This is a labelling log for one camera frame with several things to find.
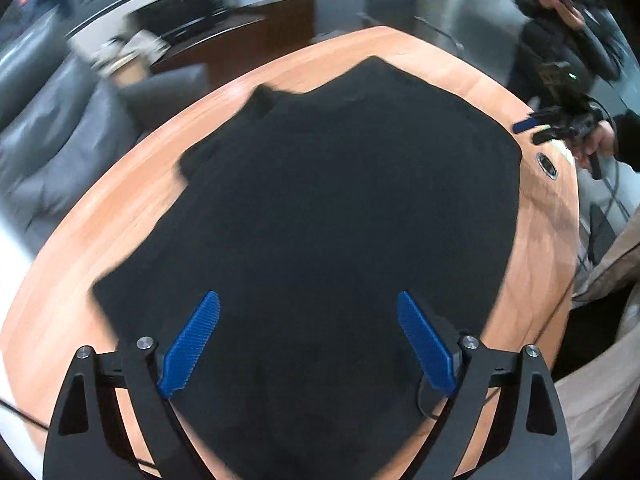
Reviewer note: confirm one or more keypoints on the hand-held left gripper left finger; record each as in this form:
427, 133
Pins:
192, 345

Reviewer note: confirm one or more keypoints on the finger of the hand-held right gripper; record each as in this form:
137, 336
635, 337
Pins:
525, 125
544, 136

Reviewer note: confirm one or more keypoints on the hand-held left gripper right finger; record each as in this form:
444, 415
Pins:
425, 345

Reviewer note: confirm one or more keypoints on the black fleece jacket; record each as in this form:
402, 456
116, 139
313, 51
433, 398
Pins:
325, 210

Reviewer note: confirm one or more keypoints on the beige clothes pile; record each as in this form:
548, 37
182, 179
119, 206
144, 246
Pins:
130, 52

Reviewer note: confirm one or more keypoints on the person's right hand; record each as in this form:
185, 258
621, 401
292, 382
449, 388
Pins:
597, 144

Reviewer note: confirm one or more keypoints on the person's beige clothing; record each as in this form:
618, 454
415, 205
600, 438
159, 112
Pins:
600, 400

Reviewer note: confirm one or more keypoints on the grey leather armchair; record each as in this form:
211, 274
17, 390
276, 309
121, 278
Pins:
60, 125

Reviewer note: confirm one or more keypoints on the dark wooden cabinet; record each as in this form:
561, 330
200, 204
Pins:
250, 40

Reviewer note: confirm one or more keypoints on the black microwave oven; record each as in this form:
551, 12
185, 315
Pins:
185, 10

